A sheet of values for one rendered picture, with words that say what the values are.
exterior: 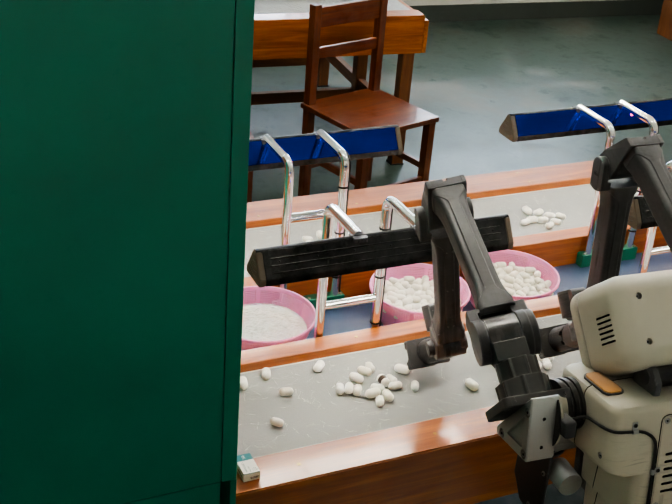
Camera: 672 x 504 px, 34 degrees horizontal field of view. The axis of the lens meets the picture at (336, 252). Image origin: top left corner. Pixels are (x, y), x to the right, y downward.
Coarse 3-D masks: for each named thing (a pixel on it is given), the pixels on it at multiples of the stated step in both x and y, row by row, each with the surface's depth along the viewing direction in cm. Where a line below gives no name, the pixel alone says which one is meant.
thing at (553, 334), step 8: (544, 328) 253; (552, 328) 253; (560, 328) 249; (544, 336) 252; (552, 336) 251; (560, 336) 248; (544, 344) 252; (552, 344) 251; (560, 344) 249; (544, 352) 251; (552, 352) 252; (560, 352) 253
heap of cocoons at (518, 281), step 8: (496, 264) 311; (504, 264) 312; (512, 264) 312; (504, 272) 309; (512, 272) 307; (520, 272) 308; (528, 272) 310; (536, 272) 308; (504, 280) 305; (512, 280) 304; (520, 280) 303; (528, 280) 304; (536, 280) 305; (512, 288) 301; (520, 288) 300; (528, 288) 300; (536, 288) 301; (544, 288) 300
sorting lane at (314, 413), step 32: (544, 320) 286; (352, 352) 266; (384, 352) 267; (576, 352) 274; (256, 384) 252; (288, 384) 253; (320, 384) 254; (448, 384) 257; (480, 384) 258; (256, 416) 241; (288, 416) 242; (320, 416) 243; (352, 416) 244; (384, 416) 245; (416, 416) 245; (256, 448) 231; (288, 448) 232
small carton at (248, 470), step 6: (240, 456) 222; (246, 456) 222; (240, 462) 220; (246, 462) 220; (252, 462) 220; (240, 468) 219; (246, 468) 219; (252, 468) 219; (258, 468) 219; (240, 474) 219; (246, 474) 217; (252, 474) 218; (258, 474) 219; (246, 480) 218
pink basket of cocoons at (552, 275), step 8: (496, 256) 313; (504, 256) 313; (520, 256) 313; (528, 256) 312; (520, 264) 313; (528, 264) 312; (536, 264) 310; (544, 264) 309; (544, 272) 308; (552, 272) 305; (544, 280) 308; (552, 280) 304; (552, 288) 302; (512, 296) 290; (520, 296) 290; (528, 296) 291; (536, 296) 291; (544, 296) 294; (472, 304) 303
